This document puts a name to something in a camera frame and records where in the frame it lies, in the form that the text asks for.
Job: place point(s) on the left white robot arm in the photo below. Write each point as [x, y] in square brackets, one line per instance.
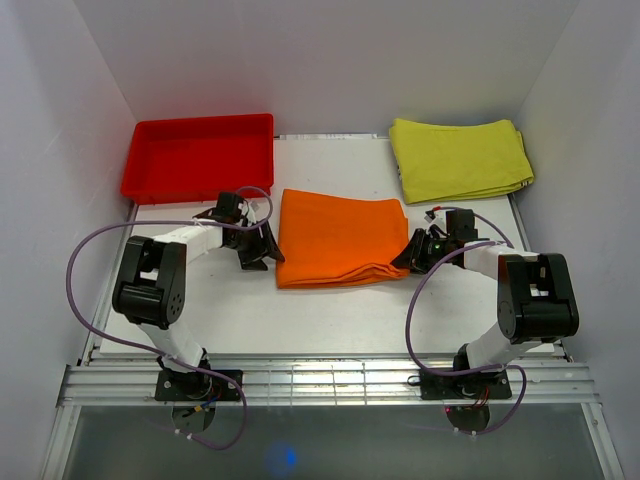
[150, 290]

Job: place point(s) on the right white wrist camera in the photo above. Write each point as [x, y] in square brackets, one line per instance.
[436, 216]

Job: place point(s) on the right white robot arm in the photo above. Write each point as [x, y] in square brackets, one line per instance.
[535, 303]

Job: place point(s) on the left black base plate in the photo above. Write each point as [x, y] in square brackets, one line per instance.
[225, 387]

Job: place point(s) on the red plastic tray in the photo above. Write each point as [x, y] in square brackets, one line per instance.
[194, 159]

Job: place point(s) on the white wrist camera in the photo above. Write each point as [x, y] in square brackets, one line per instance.
[248, 216]
[436, 216]

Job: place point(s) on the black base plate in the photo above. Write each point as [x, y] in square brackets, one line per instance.
[225, 387]
[492, 386]

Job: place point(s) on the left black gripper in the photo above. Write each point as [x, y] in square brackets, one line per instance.
[263, 248]

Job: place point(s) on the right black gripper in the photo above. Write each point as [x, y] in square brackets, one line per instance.
[412, 256]

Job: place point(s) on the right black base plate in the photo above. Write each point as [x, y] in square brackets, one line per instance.
[492, 386]

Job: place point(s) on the orange trousers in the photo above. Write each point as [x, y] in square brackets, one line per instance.
[330, 241]

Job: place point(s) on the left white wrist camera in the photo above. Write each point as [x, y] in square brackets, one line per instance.
[248, 216]

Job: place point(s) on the folded yellow trousers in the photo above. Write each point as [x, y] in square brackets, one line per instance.
[439, 162]

